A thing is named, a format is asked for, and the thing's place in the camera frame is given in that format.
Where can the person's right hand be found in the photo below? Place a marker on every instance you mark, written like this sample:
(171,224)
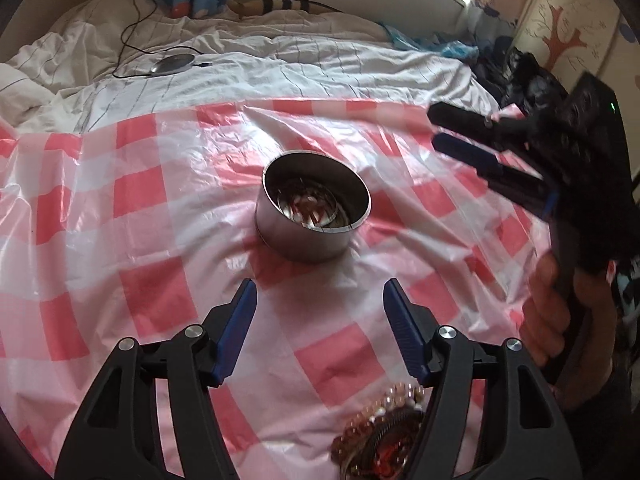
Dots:
(540,310)

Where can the tree printed wardrobe panel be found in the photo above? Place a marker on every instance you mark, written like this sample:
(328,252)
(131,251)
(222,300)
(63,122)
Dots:
(565,15)

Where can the white striped duvet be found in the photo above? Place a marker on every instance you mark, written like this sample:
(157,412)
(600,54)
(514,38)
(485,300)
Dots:
(300,55)

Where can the blue plastic bag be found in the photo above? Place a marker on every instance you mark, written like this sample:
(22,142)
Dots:
(440,46)

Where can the pale printed curtain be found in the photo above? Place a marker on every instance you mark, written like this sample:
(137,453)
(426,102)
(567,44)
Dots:
(492,5)

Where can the black jacket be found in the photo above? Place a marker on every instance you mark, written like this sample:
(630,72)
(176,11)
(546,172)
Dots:
(520,80)

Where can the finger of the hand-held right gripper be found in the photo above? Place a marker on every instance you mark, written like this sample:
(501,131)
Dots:
(462,149)
(465,117)

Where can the red checkered plastic sheet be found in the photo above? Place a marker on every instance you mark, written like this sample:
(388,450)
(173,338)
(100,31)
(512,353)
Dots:
(125,220)

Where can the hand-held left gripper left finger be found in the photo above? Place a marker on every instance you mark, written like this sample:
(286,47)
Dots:
(235,331)

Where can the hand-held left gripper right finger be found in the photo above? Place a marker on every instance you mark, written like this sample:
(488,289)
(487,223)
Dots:
(405,331)

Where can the round metal tin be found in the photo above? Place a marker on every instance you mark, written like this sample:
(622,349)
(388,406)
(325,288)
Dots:
(310,230)

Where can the round grey device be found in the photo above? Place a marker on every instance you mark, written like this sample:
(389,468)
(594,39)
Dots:
(172,64)

